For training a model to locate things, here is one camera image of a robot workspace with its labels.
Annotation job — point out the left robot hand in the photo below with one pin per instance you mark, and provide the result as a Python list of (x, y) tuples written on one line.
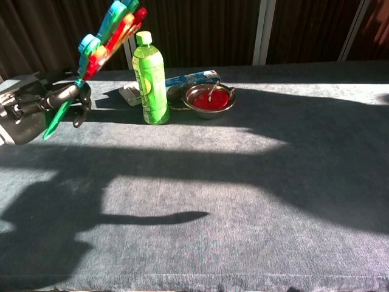
[(36, 105)]

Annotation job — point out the blue hand-shaped clapper toy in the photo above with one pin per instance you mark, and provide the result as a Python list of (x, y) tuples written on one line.
[(100, 51)]

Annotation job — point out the white rectangular plastic box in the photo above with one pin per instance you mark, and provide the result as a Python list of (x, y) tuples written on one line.
[(131, 93)]

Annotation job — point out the green plastic bottle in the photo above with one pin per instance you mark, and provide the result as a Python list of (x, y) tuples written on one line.
[(149, 79)]

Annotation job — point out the blue snack package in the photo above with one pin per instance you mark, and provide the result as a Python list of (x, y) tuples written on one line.
[(194, 79)]

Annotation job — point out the metal bowl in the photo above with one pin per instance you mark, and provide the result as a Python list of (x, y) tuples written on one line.
[(209, 102)]

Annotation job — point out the grey-blue table cloth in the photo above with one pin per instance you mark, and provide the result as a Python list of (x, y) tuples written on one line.
[(194, 182)]

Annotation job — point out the red round disc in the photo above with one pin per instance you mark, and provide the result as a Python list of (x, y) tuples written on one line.
[(212, 98)]

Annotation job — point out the dark brown curtain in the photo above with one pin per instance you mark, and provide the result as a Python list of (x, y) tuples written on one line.
[(212, 30)]

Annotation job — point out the white window frame post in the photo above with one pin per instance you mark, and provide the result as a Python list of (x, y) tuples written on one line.
[(263, 32), (129, 51), (354, 30)]

